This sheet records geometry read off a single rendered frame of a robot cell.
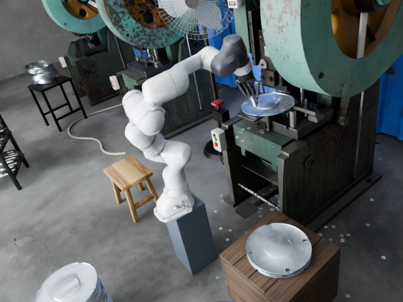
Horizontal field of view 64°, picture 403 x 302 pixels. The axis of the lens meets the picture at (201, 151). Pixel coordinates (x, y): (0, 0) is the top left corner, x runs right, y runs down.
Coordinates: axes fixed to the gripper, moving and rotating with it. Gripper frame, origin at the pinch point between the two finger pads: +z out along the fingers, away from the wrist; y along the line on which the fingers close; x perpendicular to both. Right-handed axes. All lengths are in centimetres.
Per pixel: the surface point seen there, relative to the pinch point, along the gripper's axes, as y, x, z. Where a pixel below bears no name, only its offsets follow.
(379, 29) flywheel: 48, 41, -9
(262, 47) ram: -4.7, 29.0, -8.1
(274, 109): 5.2, 6.7, 14.4
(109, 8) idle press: -134, 56, -21
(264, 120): -0.8, 3.9, 21.3
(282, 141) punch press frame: 12.3, -5.8, 24.4
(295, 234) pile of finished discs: 31, -49, 35
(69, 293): -50, -116, 9
